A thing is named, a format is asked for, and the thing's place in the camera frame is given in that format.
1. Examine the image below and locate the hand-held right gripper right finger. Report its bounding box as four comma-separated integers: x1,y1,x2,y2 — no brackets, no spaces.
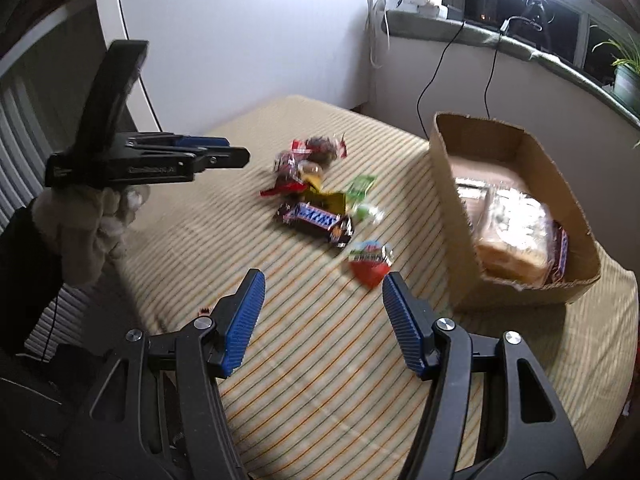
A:
381,271,588,480

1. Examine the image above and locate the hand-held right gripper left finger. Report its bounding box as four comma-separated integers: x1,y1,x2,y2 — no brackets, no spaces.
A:
55,268,266,480

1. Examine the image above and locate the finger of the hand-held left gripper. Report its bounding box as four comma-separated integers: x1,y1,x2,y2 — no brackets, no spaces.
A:
131,132,232,150
132,146,251,172

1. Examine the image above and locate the red cake packet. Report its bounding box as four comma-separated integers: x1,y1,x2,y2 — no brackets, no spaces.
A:
260,152,307,197
292,132,349,166

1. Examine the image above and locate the red egg-shaped candy packet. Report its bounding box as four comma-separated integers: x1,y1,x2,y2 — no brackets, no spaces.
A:
347,240,396,290

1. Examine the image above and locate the clear yellow cake packet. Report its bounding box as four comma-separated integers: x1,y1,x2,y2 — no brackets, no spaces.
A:
297,160,326,188

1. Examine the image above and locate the brown chocolate bar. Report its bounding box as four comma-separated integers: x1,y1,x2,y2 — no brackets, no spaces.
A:
274,201,355,248
552,225,571,281

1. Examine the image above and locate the yellow snack packet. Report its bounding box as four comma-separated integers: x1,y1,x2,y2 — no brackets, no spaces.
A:
302,190,348,216

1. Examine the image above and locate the cardboard box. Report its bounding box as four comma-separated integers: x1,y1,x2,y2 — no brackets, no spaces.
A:
429,112,602,311

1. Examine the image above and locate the small round jelly cup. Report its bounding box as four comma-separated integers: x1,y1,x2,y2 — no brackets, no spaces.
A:
352,202,386,226

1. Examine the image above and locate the green candy packet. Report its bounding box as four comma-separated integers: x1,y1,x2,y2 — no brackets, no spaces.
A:
347,175,378,206

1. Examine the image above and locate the person's left forearm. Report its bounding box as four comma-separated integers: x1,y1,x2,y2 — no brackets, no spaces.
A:
0,200,66,356

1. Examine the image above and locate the person's left hand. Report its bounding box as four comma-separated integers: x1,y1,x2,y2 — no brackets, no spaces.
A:
32,182,151,286

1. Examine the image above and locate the striped tablecloth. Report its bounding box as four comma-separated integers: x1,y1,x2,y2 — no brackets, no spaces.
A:
115,94,633,480

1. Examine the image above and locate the white slatted chair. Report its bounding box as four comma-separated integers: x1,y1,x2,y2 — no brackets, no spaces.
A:
0,2,168,361

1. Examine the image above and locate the clear wrapped bread packet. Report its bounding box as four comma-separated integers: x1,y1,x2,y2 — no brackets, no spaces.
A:
472,195,558,286

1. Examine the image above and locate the white power strip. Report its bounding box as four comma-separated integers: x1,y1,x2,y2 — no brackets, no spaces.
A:
385,0,448,18

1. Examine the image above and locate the spider plant in green pot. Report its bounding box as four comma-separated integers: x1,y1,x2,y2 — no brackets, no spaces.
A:
592,35,640,116

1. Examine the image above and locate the black tripod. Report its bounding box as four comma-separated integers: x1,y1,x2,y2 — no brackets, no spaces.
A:
520,0,557,46

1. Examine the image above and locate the white cable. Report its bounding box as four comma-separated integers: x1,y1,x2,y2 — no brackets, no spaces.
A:
369,0,392,68

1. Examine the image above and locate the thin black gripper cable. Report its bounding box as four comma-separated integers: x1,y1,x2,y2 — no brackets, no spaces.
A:
42,290,62,363

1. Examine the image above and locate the black cable with inline switch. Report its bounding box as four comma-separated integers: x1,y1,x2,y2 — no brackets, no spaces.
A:
484,17,543,121

